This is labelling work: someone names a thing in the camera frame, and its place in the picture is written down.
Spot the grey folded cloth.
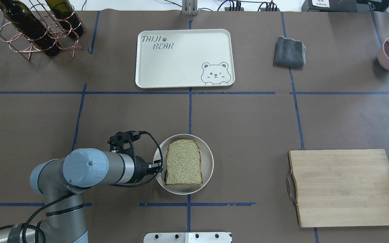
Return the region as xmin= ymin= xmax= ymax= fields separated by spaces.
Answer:
xmin=273 ymin=36 xmax=306 ymax=68

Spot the aluminium frame post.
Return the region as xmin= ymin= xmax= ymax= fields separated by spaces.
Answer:
xmin=182 ymin=0 xmax=199 ymax=16

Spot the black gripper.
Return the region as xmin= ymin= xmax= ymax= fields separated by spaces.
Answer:
xmin=134 ymin=156 xmax=162 ymax=181

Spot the copper wire bottle rack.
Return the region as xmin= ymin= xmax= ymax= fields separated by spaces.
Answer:
xmin=0 ymin=0 xmax=86 ymax=61

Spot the dark wine bottle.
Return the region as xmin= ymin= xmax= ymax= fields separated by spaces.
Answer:
xmin=46 ymin=0 xmax=84 ymax=39
xmin=0 ymin=0 xmax=60 ymax=57

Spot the middle dark wine bottle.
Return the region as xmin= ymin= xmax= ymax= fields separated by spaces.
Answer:
xmin=46 ymin=0 xmax=84 ymax=39

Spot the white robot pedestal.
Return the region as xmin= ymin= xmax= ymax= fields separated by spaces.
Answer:
xmin=143 ymin=232 xmax=233 ymax=243

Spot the cream bear serving tray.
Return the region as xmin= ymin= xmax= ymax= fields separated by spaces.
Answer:
xmin=135 ymin=29 xmax=236 ymax=89

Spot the wooden cutting board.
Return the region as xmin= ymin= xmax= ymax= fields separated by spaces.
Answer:
xmin=288 ymin=149 xmax=389 ymax=227

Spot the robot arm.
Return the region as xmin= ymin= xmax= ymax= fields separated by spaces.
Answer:
xmin=0 ymin=148 xmax=163 ymax=243

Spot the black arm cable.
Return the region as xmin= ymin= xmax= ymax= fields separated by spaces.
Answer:
xmin=110 ymin=131 xmax=164 ymax=188

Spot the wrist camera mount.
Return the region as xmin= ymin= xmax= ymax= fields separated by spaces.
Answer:
xmin=107 ymin=130 xmax=140 ymax=157

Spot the front dark wine bottle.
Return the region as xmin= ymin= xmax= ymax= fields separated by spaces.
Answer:
xmin=0 ymin=0 xmax=60 ymax=57

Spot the bread slice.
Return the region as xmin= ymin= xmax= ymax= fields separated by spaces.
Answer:
xmin=164 ymin=139 xmax=203 ymax=186

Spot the white round plate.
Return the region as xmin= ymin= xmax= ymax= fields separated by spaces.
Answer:
xmin=156 ymin=134 xmax=214 ymax=195

